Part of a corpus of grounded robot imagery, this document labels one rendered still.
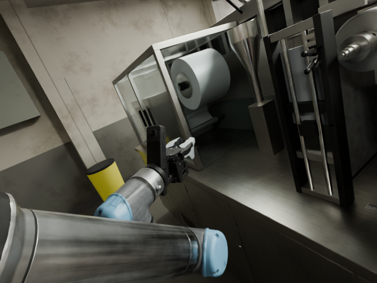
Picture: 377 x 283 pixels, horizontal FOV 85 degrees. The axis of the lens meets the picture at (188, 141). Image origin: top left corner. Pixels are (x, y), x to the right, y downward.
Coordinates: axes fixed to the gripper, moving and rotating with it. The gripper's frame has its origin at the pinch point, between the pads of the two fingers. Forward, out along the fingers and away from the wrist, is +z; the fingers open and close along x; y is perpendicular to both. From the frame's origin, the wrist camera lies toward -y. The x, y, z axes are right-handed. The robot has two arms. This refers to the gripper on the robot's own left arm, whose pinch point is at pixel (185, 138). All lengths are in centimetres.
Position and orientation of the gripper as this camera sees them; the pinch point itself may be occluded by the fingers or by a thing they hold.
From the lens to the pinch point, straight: 65.5
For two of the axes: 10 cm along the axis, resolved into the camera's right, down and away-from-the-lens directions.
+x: 8.8, -0.2, -4.7
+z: 4.2, -4.2, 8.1
